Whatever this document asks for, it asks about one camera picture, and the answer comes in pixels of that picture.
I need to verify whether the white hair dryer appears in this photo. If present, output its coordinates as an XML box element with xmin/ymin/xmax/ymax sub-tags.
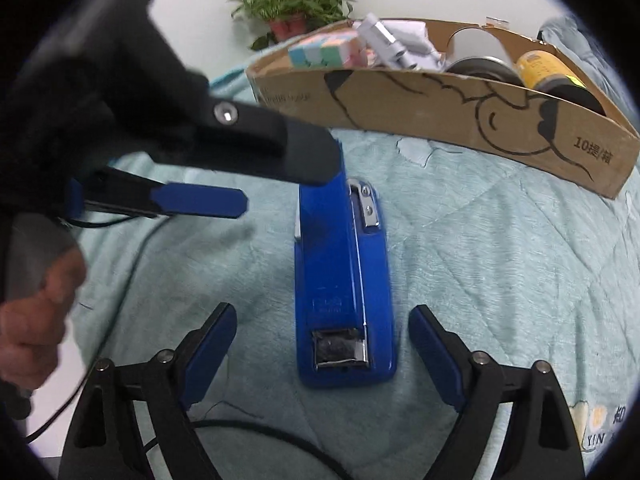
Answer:
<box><xmin>357</xmin><ymin>14</ymin><xmax>423</xmax><ymax>70</ymax></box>

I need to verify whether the silver metal tin can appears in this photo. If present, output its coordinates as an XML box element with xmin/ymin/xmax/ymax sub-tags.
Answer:
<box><xmin>444</xmin><ymin>27</ymin><xmax>521</xmax><ymax>86</ymax></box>

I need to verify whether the white plastic bottle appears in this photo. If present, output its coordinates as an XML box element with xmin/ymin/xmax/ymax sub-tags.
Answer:
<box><xmin>385</xmin><ymin>19</ymin><xmax>448</xmax><ymax>72</ymax></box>

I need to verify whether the yellow and black can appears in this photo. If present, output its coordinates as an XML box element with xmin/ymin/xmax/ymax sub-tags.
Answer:
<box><xmin>515</xmin><ymin>49</ymin><xmax>608</xmax><ymax>115</ymax></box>

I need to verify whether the small potted green plant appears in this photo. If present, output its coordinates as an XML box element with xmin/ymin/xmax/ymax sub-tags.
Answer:
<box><xmin>227</xmin><ymin>0</ymin><xmax>357</xmax><ymax>52</ymax></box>

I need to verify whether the person's left hand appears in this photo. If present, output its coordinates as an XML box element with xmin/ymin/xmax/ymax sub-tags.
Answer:
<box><xmin>0</xmin><ymin>247</ymin><xmax>88</xmax><ymax>391</ymax></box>

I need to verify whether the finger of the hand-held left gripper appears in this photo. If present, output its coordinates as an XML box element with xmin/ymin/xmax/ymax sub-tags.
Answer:
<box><xmin>192</xmin><ymin>92</ymin><xmax>345</xmax><ymax>188</ymax></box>
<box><xmin>67</xmin><ymin>166</ymin><xmax>250</xmax><ymax>222</ymax></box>

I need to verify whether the person's left forearm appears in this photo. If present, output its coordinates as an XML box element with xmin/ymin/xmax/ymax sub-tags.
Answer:
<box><xmin>0</xmin><ymin>377</ymin><xmax>51</xmax><ymax>480</ymax></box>

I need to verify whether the light blue padded jacket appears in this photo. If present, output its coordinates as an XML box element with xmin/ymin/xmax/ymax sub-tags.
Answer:
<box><xmin>537</xmin><ymin>12</ymin><xmax>618</xmax><ymax>106</ymax></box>

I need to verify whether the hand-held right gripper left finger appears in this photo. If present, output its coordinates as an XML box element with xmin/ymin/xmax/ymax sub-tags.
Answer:
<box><xmin>57</xmin><ymin>301</ymin><xmax>239</xmax><ymax>480</ymax></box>

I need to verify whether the brown cardboard box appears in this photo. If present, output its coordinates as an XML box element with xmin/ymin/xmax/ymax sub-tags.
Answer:
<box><xmin>245</xmin><ymin>17</ymin><xmax>640</xmax><ymax>201</ymax></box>

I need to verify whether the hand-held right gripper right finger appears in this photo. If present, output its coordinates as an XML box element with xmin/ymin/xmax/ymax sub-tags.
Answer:
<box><xmin>407</xmin><ymin>304</ymin><xmax>587</xmax><ymax>480</ymax></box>

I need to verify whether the black cable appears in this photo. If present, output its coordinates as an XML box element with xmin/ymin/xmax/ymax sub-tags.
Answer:
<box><xmin>25</xmin><ymin>210</ymin><xmax>171</xmax><ymax>443</ymax></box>
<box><xmin>142</xmin><ymin>417</ymin><xmax>353</xmax><ymax>480</ymax></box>

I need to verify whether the blue stapler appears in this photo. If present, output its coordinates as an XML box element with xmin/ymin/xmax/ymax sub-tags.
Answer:
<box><xmin>292</xmin><ymin>137</ymin><xmax>399</xmax><ymax>389</ymax></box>

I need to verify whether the pastel cube puzzle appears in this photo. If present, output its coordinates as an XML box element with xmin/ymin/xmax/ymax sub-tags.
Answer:
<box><xmin>287</xmin><ymin>30</ymin><xmax>371</xmax><ymax>70</ymax></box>

